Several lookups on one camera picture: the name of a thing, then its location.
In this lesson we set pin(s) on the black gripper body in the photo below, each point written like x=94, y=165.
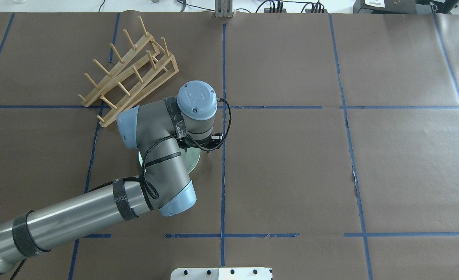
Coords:
x=190, y=147

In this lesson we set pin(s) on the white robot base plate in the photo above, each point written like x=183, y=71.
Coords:
x=223, y=273

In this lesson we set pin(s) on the black power strip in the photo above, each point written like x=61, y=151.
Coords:
x=292, y=6

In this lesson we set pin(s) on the wooden plate rack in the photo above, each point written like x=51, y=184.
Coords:
x=147, y=65

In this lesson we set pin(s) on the light green plate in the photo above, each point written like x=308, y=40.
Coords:
x=193, y=160

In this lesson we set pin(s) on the grey metal post clamp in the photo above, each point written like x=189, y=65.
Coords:
x=224, y=9

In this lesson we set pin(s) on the black electronics box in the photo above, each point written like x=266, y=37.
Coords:
x=392, y=7

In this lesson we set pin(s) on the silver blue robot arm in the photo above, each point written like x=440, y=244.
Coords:
x=158, y=131

